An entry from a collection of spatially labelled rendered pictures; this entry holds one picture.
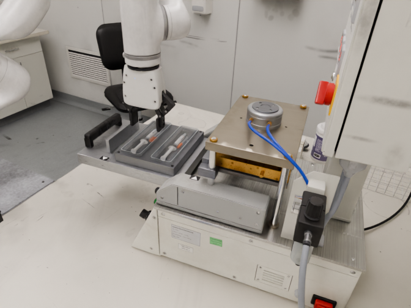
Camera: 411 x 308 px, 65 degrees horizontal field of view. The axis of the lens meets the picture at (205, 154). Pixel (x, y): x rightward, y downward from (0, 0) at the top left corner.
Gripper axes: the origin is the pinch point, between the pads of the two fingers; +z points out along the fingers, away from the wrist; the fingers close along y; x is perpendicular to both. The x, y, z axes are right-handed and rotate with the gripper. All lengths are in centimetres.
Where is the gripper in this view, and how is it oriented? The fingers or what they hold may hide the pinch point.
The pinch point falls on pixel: (147, 121)
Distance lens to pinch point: 86.9
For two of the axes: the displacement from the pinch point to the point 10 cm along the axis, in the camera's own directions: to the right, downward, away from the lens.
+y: 9.4, 2.2, -2.8
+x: 3.5, -5.0, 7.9
